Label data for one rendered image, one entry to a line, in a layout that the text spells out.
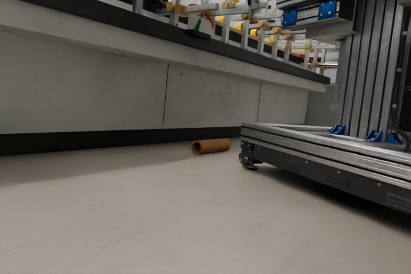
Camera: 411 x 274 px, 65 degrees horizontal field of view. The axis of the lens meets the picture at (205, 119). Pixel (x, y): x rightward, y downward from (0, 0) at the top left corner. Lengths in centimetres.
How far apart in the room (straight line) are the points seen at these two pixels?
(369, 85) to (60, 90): 139
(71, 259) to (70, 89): 110
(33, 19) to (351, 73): 133
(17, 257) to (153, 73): 147
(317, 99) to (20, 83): 361
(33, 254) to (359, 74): 136
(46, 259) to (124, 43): 112
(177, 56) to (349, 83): 92
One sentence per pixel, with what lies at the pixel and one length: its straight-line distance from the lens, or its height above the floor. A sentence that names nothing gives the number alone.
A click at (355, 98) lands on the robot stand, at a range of 158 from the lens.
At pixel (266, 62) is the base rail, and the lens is 269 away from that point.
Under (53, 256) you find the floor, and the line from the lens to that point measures 76.
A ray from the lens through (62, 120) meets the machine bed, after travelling 171.
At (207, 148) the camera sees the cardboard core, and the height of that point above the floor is 4.
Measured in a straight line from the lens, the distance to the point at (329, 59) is 432.
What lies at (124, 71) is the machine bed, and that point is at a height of 43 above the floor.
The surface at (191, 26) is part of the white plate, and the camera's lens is 195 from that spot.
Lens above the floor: 35
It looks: 4 degrees down
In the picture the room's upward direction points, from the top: 6 degrees clockwise
